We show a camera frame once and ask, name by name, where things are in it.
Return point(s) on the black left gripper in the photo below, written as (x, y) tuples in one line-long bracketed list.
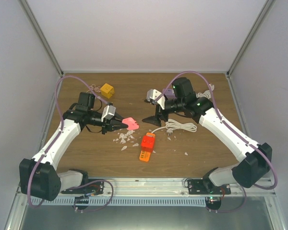
[(106, 123)]

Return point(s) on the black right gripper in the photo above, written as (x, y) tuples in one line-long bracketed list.
[(155, 120)]

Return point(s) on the large pink plug adapter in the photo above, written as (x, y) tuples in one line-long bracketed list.
[(131, 123)]

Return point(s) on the red cube socket adapter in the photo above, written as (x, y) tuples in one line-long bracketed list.
[(148, 142)]

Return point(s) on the yellow cube socket adapter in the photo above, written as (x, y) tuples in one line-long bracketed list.
[(107, 90)]

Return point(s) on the purple power strip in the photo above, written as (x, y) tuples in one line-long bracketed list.
[(169, 93)]

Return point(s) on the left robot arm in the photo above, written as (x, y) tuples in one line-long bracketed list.
[(38, 175)]

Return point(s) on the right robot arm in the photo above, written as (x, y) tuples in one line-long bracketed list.
[(254, 159)]

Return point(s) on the white paper scraps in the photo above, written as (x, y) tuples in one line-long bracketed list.
[(134, 137)]

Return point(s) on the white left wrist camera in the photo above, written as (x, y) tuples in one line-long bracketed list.
[(108, 113)]

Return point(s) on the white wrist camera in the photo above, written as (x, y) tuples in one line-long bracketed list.
[(108, 113), (155, 97)]

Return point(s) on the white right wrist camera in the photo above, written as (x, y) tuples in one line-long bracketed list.
[(155, 97)]

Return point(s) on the aluminium frame rail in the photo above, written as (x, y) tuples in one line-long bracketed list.
[(170, 187)]

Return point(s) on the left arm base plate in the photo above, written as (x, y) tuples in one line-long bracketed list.
[(94, 187)]

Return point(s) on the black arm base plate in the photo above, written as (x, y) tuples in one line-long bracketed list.
[(203, 187)]

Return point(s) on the slotted cable duct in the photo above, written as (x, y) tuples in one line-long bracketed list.
[(145, 201)]

